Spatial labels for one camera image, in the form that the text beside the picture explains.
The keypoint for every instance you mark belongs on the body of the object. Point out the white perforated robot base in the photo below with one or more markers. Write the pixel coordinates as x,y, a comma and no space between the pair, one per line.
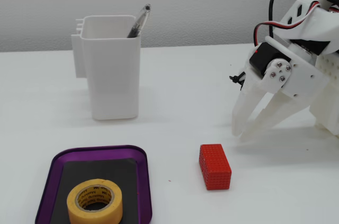
328,102

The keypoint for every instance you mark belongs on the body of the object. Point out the clear black ballpoint pen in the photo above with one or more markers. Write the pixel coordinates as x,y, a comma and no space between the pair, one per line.
139,22

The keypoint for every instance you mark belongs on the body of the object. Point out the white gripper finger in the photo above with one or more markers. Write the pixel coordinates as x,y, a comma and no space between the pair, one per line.
245,107
275,102

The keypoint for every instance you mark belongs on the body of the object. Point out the black tray liner mat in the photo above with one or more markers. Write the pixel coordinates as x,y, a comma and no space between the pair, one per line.
106,168

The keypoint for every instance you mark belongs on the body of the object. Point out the purple metal tray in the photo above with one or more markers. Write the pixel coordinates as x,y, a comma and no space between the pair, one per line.
144,181

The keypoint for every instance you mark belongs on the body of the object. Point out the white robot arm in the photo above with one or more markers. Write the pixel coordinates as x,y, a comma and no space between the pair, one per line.
312,28

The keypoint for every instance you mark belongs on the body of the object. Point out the red studded cube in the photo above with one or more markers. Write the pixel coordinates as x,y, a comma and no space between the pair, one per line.
214,165

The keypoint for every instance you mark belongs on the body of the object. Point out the white plastic box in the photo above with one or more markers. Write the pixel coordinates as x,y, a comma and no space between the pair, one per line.
114,75

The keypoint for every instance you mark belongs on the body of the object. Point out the yellow masking tape roll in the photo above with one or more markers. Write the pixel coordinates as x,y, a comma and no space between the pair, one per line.
79,213

